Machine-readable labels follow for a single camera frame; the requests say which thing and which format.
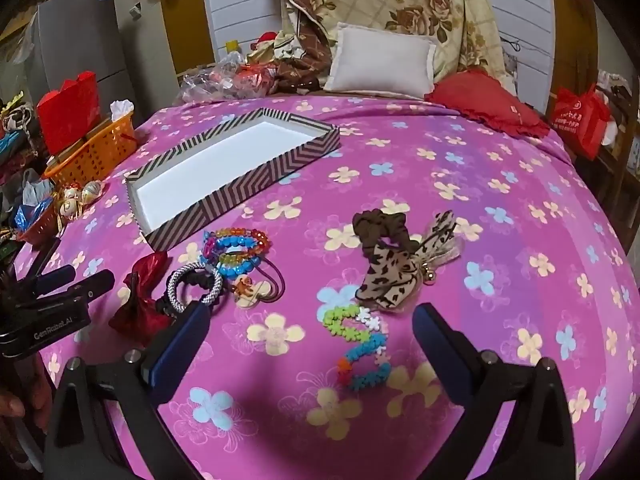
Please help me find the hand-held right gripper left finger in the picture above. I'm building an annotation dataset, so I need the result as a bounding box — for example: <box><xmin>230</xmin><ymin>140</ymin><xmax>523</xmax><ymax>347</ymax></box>
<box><xmin>42</xmin><ymin>301</ymin><xmax>213</xmax><ymax>480</ymax></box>

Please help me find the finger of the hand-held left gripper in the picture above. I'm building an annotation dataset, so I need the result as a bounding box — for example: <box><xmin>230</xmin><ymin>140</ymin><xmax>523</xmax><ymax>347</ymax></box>
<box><xmin>47</xmin><ymin>269</ymin><xmax>116</xmax><ymax>311</ymax></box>
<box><xmin>30</xmin><ymin>265</ymin><xmax>77</xmax><ymax>297</ymax></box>

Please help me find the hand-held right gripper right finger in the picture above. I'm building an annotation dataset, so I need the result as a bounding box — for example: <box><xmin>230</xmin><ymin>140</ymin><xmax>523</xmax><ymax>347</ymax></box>
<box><xmin>411</xmin><ymin>302</ymin><xmax>578</xmax><ymax>480</ymax></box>

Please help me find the red bow hair clip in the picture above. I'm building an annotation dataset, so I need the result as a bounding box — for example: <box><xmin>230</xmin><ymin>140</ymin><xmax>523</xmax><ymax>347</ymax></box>
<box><xmin>108</xmin><ymin>251</ymin><xmax>173</xmax><ymax>348</ymax></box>

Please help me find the silver braided hair tie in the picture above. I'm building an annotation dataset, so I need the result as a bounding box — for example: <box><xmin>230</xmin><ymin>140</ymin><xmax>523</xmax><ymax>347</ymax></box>
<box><xmin>165</xmin><ymin>263</ymin><xmax>224</xmax><ymax>317</ymax></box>

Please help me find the colourful flower hair clip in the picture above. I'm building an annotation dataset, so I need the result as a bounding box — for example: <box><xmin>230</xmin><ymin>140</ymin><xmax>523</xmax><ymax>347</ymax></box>
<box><xmin>322</xmin><ymin>304</ymin><xmax>392</xmax><ymax>391</ymax></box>

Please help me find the brown scrunchie with leopard bow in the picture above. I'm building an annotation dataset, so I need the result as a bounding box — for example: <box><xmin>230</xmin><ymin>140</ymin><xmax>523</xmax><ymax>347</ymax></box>
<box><xmin>352</xmin><ymin>210</ymin><xmax>427</xmax><ymax>313</ymax></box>

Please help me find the colourful bead bracelet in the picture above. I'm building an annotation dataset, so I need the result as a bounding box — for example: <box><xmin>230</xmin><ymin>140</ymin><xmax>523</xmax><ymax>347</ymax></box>
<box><xmin>199</xmin><ymin>249</ymin><xmax>265</xmax><ymax>282</ymax></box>
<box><xmin>202</xmin><ymin>227</ymin><xmax>273</xmax><ymax>258</ymax></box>

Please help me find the leopard ribbon bow with bells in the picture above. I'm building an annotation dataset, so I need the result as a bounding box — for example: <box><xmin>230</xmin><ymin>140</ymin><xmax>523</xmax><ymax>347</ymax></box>
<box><xmin>417</xmin><ymin>210</ymin><xmax>467</xmax><ymax>286</ymax></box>

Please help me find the striped shallow box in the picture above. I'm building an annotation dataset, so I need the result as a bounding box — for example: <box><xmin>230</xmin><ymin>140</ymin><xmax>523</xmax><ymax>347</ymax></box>
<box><xmin>124</xmin><ymin>107</ymin><xmax>343</xmax><ymax>252</ymax></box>

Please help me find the person's left hand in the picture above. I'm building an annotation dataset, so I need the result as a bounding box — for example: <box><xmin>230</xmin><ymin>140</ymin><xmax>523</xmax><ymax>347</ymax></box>
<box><xmin>0</xmin><ymin>357</ymin><xmax>56</xmax><ymax>441</ymax></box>

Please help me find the small red basket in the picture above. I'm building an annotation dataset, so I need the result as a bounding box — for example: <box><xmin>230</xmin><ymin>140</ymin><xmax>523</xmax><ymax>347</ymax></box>
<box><xmin>15</xmin><ymin>195</ymin><xmax>65</xmax><ymax>248</ymax></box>

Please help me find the grey plastic bag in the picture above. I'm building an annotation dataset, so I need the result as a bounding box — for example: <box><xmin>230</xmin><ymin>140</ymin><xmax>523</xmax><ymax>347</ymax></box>
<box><xmin>0</xmin><ymin>167</ymin><xmax>55</xmax><ymax>211</ymax></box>

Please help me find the orange plastic basket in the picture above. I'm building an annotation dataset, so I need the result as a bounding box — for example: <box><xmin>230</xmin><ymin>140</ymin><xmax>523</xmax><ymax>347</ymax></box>
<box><xmin>44</xmin><ymin>110</ymin><xmax>138</xmax><ymax>188</ymax></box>

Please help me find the red gift bag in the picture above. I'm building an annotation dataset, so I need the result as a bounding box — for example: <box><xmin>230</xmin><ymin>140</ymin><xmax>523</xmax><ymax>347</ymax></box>
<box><xmin>37</xmin><ymin>71</ymin><xmax>98</xmax><ymax>153</ymax></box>

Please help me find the pink floral blanket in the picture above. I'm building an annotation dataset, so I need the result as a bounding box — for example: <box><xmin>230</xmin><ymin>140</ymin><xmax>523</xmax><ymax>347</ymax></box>
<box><xmin>10</xmin><ymin>92</ymin><xmax>640</xmax><ymax>480</ymax></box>

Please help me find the clear plastic bag pile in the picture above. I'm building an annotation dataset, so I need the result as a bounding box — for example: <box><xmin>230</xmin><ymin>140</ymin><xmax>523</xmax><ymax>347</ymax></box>
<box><xmin>179</xmin><ymin>55</ymin><xmax>281</xmax><ymax>106</ymax></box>

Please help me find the grey refrigerator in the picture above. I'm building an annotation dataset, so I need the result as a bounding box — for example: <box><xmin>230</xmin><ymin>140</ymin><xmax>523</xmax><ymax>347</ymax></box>
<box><xmin>22</xmin><ymin>0</ymin><xmax>140</xmax><ymax>111</ymax></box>

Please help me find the red ruffled pillow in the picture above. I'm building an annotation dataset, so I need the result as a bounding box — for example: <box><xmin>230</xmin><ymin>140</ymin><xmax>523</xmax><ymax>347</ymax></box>
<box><xmin>424</xmin><ymin>70</ymin><xmax>551</xmax><ymax>142</ymax></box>

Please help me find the wooden chair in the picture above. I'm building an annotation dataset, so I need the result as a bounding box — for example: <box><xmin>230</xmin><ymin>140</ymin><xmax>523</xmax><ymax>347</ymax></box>
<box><xmin>595</xmin><ymin>80</ymin><xmax>640</xmax><ymax>246</ymax></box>

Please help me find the red shopping bag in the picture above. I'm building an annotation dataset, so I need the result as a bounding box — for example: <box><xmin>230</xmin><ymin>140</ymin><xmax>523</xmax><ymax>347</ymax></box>
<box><xmin>550</xmin><ymin>84</ymin><xmax>613</xmax><ymax>161</ymax></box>

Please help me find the white pillow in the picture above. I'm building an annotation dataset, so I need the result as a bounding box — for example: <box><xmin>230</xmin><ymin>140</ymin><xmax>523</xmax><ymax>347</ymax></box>
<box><xmin>322</xmin><ymin>22</ymin><xmax>438</xmax><ymax>101</ymax></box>

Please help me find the red hat plush doll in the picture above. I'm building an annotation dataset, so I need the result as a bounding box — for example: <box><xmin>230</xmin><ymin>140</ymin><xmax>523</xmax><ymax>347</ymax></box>
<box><xmin>252</xmin><ymin>31</ymin><xmax>281</xmax><ymax>53</ymax></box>

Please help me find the brown patterned quilt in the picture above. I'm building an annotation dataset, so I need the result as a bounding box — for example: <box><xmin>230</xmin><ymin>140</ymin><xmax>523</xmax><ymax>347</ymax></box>
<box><xmin>247</xmin><ymin>0</ymin><xmax>335</xmax><ymax>95</ymax></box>

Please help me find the cream floral quilt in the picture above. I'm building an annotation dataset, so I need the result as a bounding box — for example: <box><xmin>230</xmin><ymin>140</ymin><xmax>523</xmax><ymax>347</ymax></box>
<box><xmin>300</xmin><ymin>0</ymin><xmax>518</xmax><ymax>96</ymax></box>

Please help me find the cartoon charm hair tie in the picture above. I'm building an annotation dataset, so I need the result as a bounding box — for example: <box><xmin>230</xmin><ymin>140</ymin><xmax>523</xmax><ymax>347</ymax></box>
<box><xmin>231</xmin><ymin>259</ymin><xmax>287</xmax><ymax>309</ymax></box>

